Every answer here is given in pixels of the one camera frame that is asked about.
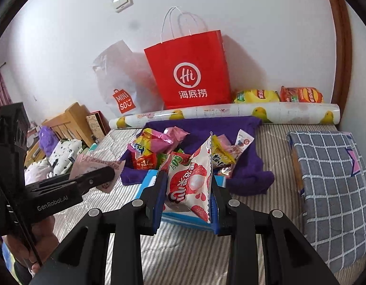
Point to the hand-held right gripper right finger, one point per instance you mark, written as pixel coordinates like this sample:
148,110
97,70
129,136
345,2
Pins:
215,219

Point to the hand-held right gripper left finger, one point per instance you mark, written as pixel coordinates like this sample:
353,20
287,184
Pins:
160,202

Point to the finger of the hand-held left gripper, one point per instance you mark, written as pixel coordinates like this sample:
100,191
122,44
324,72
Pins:
93,181

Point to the pale pink white snack packet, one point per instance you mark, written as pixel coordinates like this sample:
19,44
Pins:
93,164

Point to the white red fruit jelly packet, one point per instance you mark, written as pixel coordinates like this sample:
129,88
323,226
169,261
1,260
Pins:
188,184

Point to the red snack packet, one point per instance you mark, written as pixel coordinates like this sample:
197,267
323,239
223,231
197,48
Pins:
144,161

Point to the green snack packet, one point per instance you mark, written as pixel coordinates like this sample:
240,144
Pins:
162,156

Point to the yellow packet with blue logo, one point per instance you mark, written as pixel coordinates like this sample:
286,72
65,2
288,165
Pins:
141,145

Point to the small yellow snack packet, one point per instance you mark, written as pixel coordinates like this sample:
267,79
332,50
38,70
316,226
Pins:
221,154

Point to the long pink printed strip packet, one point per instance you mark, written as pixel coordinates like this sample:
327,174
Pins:
243,142

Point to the person's left hand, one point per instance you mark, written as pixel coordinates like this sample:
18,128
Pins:
43,237

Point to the blue box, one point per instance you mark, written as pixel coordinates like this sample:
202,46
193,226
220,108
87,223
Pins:
183,221

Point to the white black-spotted plush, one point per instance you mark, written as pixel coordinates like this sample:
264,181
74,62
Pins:
64,154

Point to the purple cloth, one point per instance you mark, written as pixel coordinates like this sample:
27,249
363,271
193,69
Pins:
248,178

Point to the decorated brown box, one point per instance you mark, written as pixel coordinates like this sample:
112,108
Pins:
96,126

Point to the purple plush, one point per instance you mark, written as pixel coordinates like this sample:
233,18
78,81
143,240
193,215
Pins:
47,139

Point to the wooden headboard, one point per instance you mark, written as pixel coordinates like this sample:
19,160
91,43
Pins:
70,121

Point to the white plastic bag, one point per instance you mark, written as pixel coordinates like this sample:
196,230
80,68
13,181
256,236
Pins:
123,77

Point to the grey checked folded cloth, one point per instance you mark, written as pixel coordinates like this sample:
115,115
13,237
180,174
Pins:
331,190

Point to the red patterned curtain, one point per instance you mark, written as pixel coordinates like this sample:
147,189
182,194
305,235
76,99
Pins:
0,95

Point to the yellow chip bag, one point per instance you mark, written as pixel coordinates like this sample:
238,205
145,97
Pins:
257,96

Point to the rolled fruit-print paper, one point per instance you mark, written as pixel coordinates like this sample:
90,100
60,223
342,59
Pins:
289,112

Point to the red paper bag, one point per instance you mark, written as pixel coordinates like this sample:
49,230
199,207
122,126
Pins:
188,74

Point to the orange chip bag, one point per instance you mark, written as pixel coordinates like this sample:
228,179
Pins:
301,95

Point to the white wall switch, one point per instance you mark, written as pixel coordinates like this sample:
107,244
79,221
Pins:
122,1

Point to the brown wooden door frame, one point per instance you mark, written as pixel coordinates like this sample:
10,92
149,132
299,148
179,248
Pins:
341,50

